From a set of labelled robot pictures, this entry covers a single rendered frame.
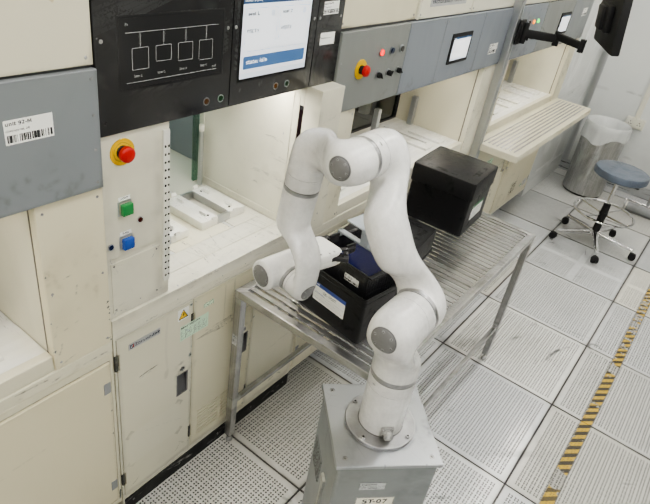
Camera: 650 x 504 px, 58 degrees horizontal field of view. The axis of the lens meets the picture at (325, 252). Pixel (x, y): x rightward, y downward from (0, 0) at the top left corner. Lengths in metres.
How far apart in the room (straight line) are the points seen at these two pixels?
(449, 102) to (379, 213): 2.07
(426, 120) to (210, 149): 1.47
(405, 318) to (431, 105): 2.18
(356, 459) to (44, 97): 1.08
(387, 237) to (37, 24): 0.80
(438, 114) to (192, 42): 2.05
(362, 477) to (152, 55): 1.13
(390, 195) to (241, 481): 1.44
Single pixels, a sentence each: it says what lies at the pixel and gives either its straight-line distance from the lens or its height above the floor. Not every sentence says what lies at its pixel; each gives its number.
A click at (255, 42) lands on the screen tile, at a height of 1.56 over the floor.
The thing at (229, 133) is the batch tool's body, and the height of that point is 1.12.
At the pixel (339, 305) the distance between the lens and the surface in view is 1.82.
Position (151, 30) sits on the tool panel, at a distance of 1.42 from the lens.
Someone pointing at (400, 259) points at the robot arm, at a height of 1.28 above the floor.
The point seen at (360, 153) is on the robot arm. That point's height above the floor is 1.50.
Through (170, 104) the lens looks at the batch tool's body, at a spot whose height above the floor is 1.44.
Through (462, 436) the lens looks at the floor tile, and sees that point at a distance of 2.75.
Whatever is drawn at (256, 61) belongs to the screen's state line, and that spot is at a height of 1.51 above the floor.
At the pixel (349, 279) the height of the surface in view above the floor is 0.94.
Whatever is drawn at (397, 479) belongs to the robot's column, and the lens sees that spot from 1.62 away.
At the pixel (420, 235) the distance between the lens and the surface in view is 2.28.
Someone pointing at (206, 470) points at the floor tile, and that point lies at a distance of 2.43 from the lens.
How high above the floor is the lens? 1.95
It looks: 32 degrees down
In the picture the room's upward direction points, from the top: 10 degrees clockwise
